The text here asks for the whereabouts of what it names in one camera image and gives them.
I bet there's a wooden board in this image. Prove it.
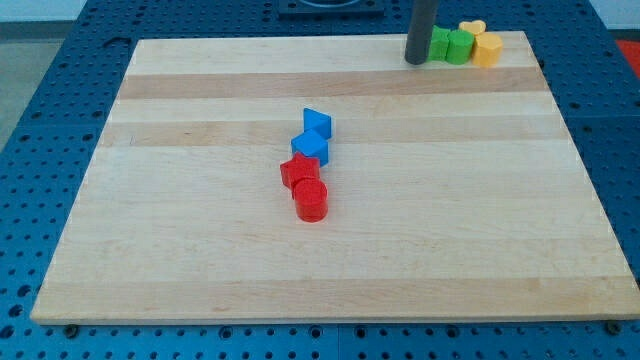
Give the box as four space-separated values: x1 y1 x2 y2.
31 31 639 325

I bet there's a yellow hexagon block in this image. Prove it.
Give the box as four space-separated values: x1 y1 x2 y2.
471 32 503 68

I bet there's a green star block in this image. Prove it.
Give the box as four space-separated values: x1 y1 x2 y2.
427 25 451 61

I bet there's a blue triangle block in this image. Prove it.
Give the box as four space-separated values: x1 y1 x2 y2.
303 108 333 140

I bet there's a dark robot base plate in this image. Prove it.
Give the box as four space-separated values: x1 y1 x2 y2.
275 0 385 18

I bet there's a yellow heart block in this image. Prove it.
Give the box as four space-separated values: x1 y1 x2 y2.
458 20 486 36

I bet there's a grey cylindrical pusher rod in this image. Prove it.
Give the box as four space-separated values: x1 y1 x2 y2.
404 0 439 65

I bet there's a red star block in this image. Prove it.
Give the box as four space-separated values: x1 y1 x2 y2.
280 152 320 190

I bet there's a green cylinder block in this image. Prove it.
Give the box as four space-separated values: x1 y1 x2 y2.
445 30 475 65

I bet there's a red cylinder block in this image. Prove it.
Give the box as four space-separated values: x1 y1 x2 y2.
293 178 328 222

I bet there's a blue cube block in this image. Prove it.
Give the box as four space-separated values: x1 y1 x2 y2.
291 130 329 167

